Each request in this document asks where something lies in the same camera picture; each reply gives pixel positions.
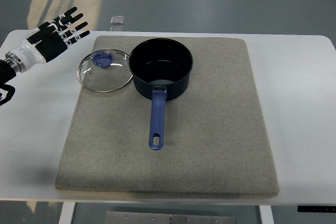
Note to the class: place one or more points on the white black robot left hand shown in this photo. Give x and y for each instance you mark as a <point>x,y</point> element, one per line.
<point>47,41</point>

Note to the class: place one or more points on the glass pot lid blue knob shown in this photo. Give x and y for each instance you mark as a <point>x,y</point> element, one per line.
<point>105,71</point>

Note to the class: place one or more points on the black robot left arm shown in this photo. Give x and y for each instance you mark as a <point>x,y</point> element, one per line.
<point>7,73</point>

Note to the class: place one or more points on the clear plastic floor piece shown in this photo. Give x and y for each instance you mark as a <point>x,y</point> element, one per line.
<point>117,23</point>

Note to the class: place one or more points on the white table leg left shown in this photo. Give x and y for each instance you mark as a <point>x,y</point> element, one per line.
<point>67,213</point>

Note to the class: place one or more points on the white table leg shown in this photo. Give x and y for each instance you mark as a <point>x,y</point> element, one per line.
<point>67,213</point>
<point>266,215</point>

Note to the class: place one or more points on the grey fabric mat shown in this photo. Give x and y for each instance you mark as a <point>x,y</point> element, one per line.
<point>215,139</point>

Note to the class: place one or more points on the white table leg right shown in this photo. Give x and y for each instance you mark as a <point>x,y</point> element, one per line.
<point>266,215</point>

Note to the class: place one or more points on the black table control panel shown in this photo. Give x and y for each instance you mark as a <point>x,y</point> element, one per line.
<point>317,209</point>

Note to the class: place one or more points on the dark blue saucepan blue handle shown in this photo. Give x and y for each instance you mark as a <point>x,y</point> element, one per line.
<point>161,70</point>

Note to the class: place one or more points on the metal table base plate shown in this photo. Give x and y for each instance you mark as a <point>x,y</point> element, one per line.
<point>138,217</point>

